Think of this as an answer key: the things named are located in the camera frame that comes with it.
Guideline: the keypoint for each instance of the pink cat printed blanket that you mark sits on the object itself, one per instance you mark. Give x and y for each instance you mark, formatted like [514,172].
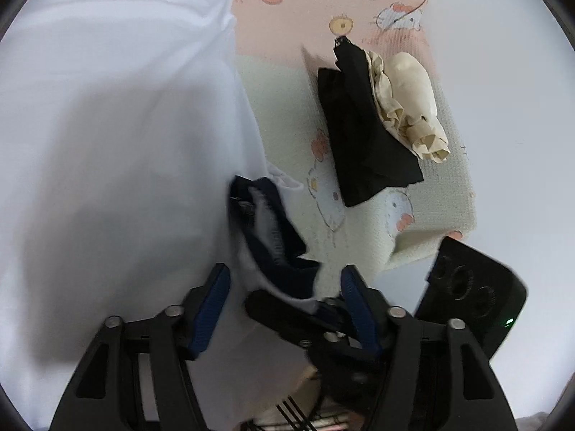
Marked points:
[287,98]

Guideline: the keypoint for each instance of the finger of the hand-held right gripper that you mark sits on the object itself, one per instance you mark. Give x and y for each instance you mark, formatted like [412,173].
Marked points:
[292,316]

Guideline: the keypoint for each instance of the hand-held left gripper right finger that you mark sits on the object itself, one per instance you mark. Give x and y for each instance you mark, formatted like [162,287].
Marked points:
[359,312]

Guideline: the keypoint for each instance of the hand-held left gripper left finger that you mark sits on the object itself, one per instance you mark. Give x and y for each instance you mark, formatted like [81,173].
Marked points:
[209,309]

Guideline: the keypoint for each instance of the cream ruffled folded garment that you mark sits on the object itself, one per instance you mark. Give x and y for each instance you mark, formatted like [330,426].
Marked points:
[413,94]

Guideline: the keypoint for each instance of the white t-shirt with navy trim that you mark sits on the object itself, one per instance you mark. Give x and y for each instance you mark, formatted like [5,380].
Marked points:
[112,143]

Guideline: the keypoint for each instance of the black folded garment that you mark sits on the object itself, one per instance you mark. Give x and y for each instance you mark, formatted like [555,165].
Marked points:
[359,143]

